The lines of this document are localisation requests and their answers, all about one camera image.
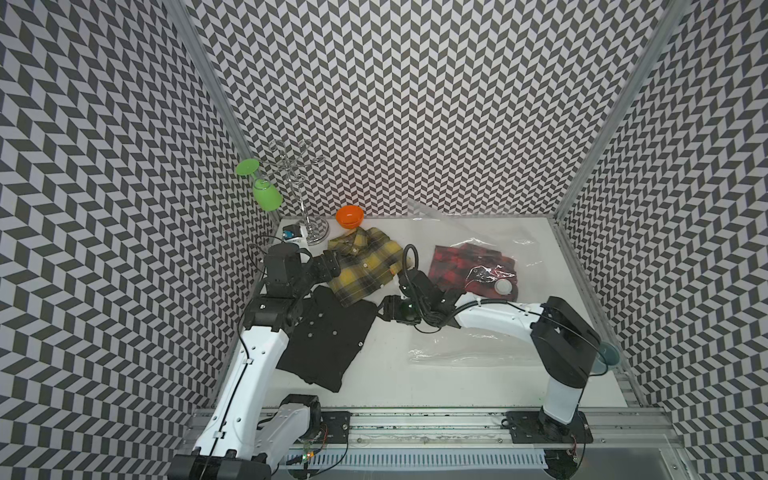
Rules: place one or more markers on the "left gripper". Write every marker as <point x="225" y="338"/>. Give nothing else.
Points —
<point x="327" y="265"/>

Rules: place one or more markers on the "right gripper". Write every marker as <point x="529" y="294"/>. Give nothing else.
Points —
<point x="392" y="310"/>

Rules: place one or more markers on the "yellow plaid shirt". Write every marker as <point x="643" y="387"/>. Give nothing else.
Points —
<point x="369" y="259"/>

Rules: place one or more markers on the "red black plaid shirt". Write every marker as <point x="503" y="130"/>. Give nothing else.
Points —
<point x="482" y="271"/>

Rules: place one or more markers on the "clear plastic vacuum bag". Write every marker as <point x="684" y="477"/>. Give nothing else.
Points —
<point x="526" y="240"/>

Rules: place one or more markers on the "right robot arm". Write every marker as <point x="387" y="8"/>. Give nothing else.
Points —
<point x="566" y="344"/>

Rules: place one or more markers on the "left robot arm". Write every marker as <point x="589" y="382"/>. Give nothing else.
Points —
<point x="235" y="444"/>

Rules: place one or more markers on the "orange bowl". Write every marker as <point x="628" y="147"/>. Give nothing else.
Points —
<point x="350" y="216"/>

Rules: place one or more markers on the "green plastic wine glass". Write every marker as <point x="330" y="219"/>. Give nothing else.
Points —
<point x="266" y="195"/>

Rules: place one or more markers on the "chrome glass holder stand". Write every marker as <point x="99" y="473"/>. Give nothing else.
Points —
<point x="294" y="162"/>

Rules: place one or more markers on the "teal mug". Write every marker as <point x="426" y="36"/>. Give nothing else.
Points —
<point x="607" y="358"/>

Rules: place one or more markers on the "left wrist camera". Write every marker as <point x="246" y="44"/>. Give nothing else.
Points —
<point x="295" y="233"/>

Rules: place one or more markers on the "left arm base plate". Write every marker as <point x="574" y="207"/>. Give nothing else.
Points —
<point x="328" y="427"/>

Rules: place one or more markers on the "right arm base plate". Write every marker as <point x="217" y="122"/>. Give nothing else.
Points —
<point x="535" y="427"/>

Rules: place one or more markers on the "aluminium front rail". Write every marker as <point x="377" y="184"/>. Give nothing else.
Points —
<point x="611" y="427"/>

